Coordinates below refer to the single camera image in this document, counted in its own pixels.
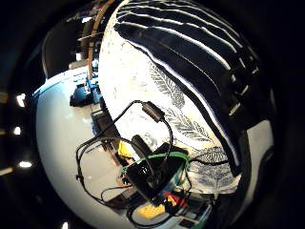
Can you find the red connector piece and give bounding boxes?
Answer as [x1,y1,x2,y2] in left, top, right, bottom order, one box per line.
[163,190,189,208]

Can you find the white leaf print cloth, black stripes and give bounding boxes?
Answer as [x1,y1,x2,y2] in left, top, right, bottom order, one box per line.
[97,0,275,196]

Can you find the blue device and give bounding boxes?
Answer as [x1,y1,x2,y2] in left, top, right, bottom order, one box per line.
[69,76,103,108]

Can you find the dark office chair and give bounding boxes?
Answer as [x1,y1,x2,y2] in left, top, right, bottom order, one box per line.
[41,18,96,79]

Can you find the small yellow block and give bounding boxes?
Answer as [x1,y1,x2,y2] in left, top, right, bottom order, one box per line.
[116,140,135,159]

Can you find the curved wooden chair back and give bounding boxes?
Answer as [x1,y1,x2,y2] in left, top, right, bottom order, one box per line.
[87,0,117,81]

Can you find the dark box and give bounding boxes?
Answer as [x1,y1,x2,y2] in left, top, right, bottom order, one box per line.
[91,109,119,138]

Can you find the yellow flat piece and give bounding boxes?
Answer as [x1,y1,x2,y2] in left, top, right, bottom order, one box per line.
[136,203,167,220]

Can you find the black cable with ferrite block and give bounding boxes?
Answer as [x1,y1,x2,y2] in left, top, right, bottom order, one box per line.
[75,99,174,206]

